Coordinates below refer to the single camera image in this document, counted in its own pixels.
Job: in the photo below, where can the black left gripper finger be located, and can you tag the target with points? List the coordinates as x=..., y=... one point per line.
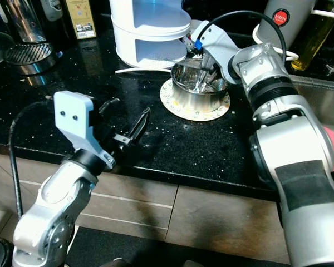
x=140, y=133
x=132, y=122

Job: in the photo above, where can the stainless steel pot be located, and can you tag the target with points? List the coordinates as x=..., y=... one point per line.
x=189, y=99

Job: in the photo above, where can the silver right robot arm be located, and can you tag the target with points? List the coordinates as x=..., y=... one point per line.
x=289, y=150

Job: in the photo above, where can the white mug with print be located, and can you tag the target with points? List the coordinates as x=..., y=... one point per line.
x=191, y=39

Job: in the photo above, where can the round floral print plate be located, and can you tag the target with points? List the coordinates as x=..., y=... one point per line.
x=200, y=115

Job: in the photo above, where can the white tiered plastic container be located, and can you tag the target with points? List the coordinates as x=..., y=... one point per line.
x=147, y=30

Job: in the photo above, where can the grey thermos with red label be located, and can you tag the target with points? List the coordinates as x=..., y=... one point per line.
x=289, y=19

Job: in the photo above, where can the yellow oil bottle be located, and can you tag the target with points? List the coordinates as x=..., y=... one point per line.
x=314, y=41

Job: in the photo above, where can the stainless steel sink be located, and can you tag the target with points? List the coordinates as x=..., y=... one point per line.
x=320, y=100

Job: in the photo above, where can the yellow printed carton box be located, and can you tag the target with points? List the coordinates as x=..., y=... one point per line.
x=80, y=16

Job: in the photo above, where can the grey cabinet front with drawers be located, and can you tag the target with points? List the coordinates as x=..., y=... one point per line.
x=5, y=183

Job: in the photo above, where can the plain grey cabinet front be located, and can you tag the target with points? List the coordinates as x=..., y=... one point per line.
x=222, y=222

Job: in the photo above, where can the clear glass jar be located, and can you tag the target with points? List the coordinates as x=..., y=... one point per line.
x=25, y=19

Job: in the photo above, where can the black robot foot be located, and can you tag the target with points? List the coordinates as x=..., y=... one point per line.
x=0, y=253

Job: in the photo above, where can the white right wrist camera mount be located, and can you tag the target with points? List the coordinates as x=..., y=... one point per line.
x=220, y=47

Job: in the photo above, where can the light grey left wrist camera mount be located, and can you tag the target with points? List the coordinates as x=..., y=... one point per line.
x=75, y=119

